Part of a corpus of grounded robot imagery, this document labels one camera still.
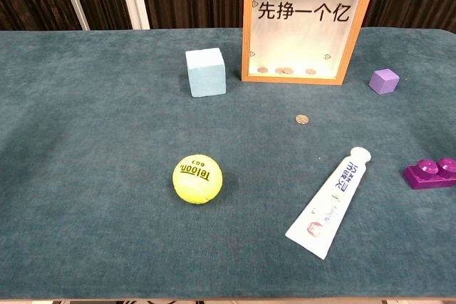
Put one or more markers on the yellow tennis ball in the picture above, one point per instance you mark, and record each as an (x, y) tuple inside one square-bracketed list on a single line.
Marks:
[(197, 180)]

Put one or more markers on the light blue foam cube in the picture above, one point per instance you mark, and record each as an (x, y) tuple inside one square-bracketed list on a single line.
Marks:
[(206, 72)]

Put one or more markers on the white toothpaste tube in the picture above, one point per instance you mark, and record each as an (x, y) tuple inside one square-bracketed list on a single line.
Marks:
[(327, 208)]

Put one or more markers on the teal velvet tablecloth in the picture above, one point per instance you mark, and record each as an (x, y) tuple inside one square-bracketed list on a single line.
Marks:
[(89, 140)]

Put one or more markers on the small purple cube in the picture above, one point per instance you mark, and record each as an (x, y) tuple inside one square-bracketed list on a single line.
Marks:
[(383, 81)]

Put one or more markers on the purple building brick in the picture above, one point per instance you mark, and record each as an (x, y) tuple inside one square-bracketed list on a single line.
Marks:
[(427, 176)]

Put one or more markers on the wooden coin box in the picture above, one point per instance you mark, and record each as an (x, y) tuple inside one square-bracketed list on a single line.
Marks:
[(249, 33)]

